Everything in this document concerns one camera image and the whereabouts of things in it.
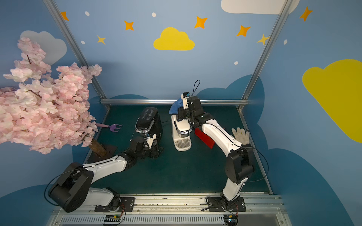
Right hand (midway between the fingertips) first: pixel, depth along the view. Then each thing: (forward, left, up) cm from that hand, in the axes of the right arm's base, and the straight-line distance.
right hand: (180, 109), depth 85 cm
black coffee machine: (-9, +19, -3) cm, 21 cm away
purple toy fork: (+1, +54, -25) cm, 60 cm away
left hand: (-17, +11, -17) cm, 27 cm away
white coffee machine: (-13, -1, -4) cm, 14 cm away
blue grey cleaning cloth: (-1, +1, +5) cm, 5 cm away
